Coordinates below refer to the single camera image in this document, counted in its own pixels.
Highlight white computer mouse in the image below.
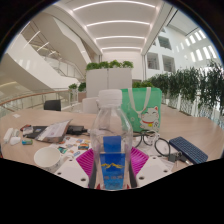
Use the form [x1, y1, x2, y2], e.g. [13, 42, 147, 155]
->
[9, 135, 22, 146]

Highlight long ceiling lights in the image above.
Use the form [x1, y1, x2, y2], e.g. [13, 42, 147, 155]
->
[73, 0, 158, 51]

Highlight white cabinet topped with plants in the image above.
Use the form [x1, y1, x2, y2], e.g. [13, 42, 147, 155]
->
[85, 59, 134, 98]

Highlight colourful sticker sheet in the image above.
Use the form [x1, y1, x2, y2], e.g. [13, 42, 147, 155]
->
[49, 135, 92, 158]

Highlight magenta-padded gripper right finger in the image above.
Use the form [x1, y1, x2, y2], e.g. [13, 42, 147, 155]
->
[128, 147, 173, 189]

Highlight flat black case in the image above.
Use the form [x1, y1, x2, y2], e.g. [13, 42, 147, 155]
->
[66, 124, 86, 136]

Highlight clear blue-labelled water bottle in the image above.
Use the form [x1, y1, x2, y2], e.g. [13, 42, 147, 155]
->
[89, 88, 134, 191]

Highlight row of green hedge plants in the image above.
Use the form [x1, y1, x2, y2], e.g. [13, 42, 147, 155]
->
[133, 59, 224, 118]

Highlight low shelf with plants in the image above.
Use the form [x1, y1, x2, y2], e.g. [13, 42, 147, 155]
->
[132, 79, 154, 89]

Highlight black chair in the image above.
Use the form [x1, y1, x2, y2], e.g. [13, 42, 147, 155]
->
[43, 99, 62, 112]

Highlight small teal box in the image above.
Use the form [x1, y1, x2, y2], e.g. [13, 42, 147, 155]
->
[21, 138, 34, 146]

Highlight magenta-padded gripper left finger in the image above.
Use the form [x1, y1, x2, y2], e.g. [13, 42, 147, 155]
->
[54, 148, 98, 190]

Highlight white cup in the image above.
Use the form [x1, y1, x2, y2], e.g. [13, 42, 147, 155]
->
[33, 146, 69, 174]

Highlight potted green plants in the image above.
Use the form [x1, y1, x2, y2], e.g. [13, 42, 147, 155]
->
[68, 82, 87, 103]

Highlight white power strip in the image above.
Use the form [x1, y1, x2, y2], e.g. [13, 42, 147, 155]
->
[3, 127, 14, 144]

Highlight black cable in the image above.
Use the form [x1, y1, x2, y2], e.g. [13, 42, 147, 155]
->
[132, 130, 188, 164]

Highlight green cat-print tote bag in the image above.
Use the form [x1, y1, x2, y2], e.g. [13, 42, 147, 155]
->
[120, 87, 163, 133]

